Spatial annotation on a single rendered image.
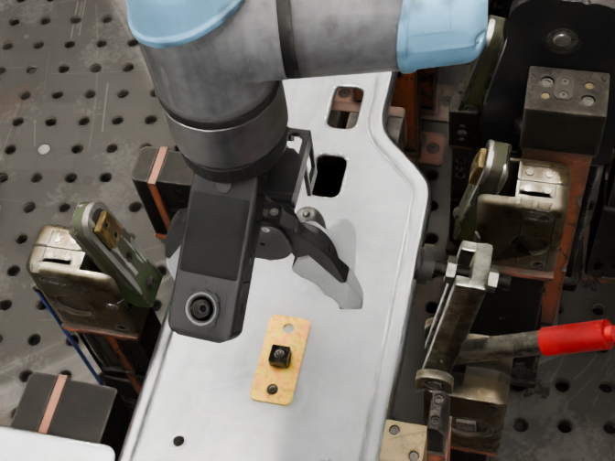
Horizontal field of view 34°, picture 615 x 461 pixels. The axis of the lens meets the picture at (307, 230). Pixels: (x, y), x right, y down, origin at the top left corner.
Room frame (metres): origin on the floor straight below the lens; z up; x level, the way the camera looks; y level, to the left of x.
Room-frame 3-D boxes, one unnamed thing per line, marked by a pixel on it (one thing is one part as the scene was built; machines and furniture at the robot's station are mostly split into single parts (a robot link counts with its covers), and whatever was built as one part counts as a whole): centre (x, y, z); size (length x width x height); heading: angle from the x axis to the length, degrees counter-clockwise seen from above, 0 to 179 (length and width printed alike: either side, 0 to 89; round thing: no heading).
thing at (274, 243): (0.42, 0.03, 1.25); 0.09 x 0.08 x 0.12; 158
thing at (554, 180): (0.48, -0.20, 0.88); 0.11 x 0.09 x 0.37; 68
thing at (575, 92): (0.53, -0.24, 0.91); 0.07 x 0.05 x 0.42; 68
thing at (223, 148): (0.41, 0.04, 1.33); 0.08 x 0.08 x 0.05
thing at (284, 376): (0.39, 0.05, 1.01); 0.08 x 0.04 x 0.01; 158
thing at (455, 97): (0.65, -0.19, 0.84); 0.04 x 0.03 x 0.29; 158
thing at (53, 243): (0.52, 0.21, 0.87); 0.12 x 0.09 x 0.35; 68
